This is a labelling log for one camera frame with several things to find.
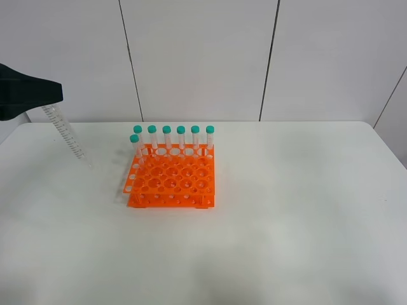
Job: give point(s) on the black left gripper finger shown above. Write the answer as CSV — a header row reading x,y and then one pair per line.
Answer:
x,y
20,93

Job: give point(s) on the clear test tube teal cap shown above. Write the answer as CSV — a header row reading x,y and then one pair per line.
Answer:
x,y
63,126

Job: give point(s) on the orange test tube rack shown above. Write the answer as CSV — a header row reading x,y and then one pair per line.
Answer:
x,y
172,179

